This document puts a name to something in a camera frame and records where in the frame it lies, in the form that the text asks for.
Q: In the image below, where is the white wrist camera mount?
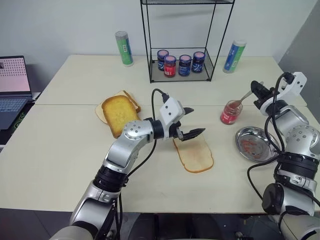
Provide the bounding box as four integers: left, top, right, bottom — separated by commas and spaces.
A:
258, 71, 308, 116
159, 97, 185, 127

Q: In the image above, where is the blue laptop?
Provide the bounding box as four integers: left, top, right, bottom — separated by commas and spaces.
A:
0, 55, 34, 131

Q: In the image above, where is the metal spoon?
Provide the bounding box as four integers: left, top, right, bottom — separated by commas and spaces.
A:
229, 90, 255, 107

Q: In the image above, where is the open red jam jar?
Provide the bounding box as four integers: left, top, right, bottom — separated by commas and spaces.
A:
219, 99, 244, 125

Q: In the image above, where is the brown crust bread slice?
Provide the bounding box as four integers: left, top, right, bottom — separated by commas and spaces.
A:
115, 90, 142, 113

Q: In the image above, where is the pale bread slice with jam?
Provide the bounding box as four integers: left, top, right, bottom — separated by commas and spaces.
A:
172, 136, 215, 174

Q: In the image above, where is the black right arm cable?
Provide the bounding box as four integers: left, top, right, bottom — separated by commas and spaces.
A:
246, 71, 320, 226

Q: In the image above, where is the round steel plate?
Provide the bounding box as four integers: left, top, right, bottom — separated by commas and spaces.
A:
234, 126, 280, 164

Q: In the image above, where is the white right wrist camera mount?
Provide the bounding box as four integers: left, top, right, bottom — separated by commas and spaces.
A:
258, 71, 308, 116

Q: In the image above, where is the white bread slice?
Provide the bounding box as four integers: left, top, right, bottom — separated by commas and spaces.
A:
94, 103, 108, 124

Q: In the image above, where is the red label jam jar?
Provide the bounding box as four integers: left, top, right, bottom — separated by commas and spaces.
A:
163, 55, 177, 78

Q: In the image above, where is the golden toasted bread slice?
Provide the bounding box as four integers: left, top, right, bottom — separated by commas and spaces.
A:
101, 95, 142, 139

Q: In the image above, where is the blue label jam jar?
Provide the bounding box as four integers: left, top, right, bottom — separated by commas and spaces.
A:
156, 49, 170, 72
191, 51, 206, 74
178, 54, 193, 77

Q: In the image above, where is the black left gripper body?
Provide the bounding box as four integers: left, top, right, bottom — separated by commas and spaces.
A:
163, 120, 186, 141

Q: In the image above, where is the black wire shelf rack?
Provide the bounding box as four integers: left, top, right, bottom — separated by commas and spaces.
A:
139, 0, 236, 84

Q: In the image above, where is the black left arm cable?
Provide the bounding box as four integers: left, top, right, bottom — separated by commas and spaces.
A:
94, 88, 171, 240

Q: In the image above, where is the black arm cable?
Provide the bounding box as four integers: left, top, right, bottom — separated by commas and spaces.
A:
246, 71, 320, 226
94, 88, 171, 240

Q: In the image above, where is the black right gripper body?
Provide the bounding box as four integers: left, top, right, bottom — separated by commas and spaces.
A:
253, 86, 276, 109

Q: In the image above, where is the blue green label cylinder can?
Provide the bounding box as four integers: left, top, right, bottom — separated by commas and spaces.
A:
223, 39, 248, 74

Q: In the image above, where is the dark mat with green print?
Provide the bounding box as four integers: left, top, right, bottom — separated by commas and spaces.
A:
0, 92, 42, 146

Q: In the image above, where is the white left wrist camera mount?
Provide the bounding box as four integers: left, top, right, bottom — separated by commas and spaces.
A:
159, 97, 185, 127

